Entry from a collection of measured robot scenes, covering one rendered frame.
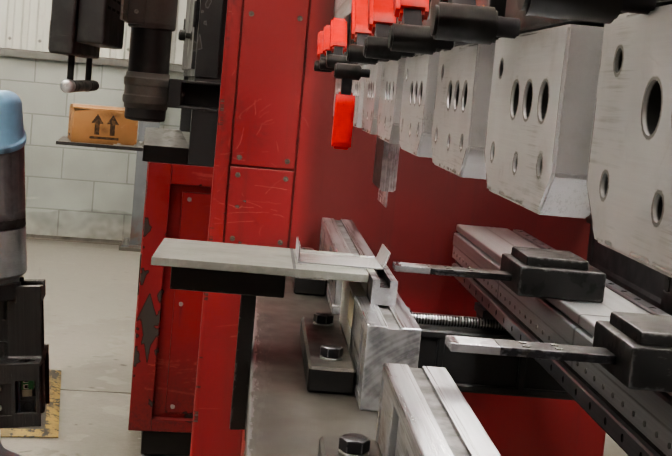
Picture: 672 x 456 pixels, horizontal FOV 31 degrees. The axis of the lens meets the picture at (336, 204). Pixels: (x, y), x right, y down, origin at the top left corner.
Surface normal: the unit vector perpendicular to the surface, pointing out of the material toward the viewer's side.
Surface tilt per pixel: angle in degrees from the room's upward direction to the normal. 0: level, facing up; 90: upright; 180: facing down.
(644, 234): 90
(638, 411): 90
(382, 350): 90
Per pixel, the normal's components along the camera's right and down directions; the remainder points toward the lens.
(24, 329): 0.14, 0.11
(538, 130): -0.99, -0.08
